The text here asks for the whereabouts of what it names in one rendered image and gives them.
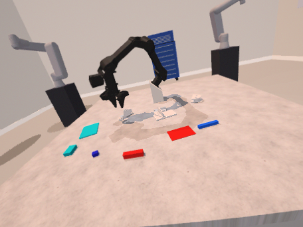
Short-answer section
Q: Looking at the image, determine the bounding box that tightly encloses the blue rectangular bar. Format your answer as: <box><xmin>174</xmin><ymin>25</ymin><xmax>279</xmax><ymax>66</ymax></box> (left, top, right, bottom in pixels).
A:
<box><xmin>197</xmin><ymin>120</ymin><xmax>219</xmax><ymax>129</ymax></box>

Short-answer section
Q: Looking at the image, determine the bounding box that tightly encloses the cyan flat plate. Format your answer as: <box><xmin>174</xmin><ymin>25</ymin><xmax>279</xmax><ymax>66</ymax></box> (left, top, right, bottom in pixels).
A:
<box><xmin>79</xmin><ymin>123</ymin><xmax>99</xmax><ymax>139</ymax></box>

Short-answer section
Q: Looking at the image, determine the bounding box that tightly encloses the teal flat block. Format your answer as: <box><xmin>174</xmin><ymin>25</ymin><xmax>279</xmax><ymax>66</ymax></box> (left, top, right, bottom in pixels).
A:
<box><xmin>63</xmin><ymin>144</ymin><xmax>77</xmax><ymax>157</ymax></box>

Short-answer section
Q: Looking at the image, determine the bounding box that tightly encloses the small blue block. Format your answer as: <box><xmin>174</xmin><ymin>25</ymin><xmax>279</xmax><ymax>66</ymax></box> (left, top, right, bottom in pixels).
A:
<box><xmin>92</xmin><ymin>151</ymin><xmax>99</xmax><ymax>157</ymax></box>

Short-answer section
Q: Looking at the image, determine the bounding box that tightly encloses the red rectangular block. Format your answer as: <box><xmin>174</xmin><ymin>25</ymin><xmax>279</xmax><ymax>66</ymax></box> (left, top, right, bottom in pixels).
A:
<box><xmin>122</xmin><ymin>149</ymin><xmax>144</xmax><ymax>159</ymax></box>

